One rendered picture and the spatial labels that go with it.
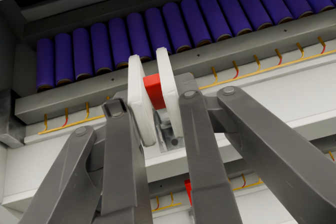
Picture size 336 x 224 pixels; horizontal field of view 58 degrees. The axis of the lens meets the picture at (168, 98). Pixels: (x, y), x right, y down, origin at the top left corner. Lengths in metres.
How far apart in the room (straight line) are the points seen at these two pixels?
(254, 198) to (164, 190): 0.12
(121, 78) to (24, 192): 0.13
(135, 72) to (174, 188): 0.27
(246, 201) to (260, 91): 0.20
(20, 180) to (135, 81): 0.17
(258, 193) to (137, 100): 0.32
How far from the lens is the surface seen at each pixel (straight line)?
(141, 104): 0.15
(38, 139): 0.31
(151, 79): 0.19
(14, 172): 0.31
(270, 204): 0.45
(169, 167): 0.28
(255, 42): 0.29
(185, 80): 0.18
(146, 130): 0.16
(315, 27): 0.31
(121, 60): 0.30
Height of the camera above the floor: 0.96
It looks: 42 degrees down
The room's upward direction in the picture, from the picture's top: 17 degrees counter-clockwise
